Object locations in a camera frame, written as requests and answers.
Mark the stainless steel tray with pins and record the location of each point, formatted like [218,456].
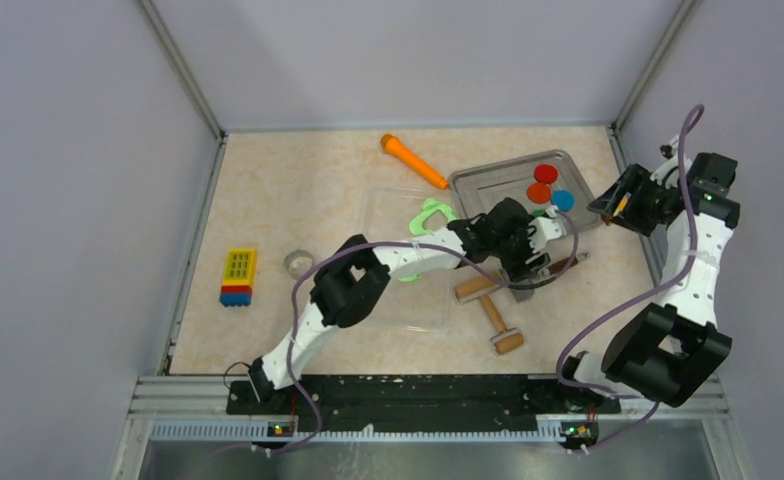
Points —
[478,189]

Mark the red dough disc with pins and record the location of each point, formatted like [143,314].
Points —
[546,174]

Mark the aluminium frame rail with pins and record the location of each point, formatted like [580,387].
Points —
[178,428]

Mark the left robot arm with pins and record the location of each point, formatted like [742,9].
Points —
[347,286]

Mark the orange plastic rolling pin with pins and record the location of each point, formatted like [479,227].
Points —
[394,147]

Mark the round cut green wrapper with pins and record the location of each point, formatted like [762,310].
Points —
[411,278]

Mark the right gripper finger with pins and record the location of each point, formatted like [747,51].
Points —
[632,179]
[629,218]

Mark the wooden double-ended roller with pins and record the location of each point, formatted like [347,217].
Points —
[479,289]

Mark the orange yellow foam block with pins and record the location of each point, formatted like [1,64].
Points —
[620,207]

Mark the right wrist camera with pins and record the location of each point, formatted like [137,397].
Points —
[670,149]

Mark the yellow red blue toy brick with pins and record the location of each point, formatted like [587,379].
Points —
[237,284]

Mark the green dough lump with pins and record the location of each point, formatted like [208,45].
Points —
[433,213]

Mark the metal scraper wooden handle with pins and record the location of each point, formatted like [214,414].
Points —
[521,296]

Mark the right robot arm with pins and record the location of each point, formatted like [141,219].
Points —
[673,345]

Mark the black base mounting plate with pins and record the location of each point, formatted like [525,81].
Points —
[418,403]

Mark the orange dough disc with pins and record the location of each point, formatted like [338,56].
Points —
[539,193]

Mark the blue dough disc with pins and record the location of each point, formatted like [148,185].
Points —
[564,200]

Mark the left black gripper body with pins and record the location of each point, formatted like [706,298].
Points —
[511,251]

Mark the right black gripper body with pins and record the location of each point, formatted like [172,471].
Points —
[650,197]

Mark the clear plastic tray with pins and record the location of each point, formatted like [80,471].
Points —
[421,306]

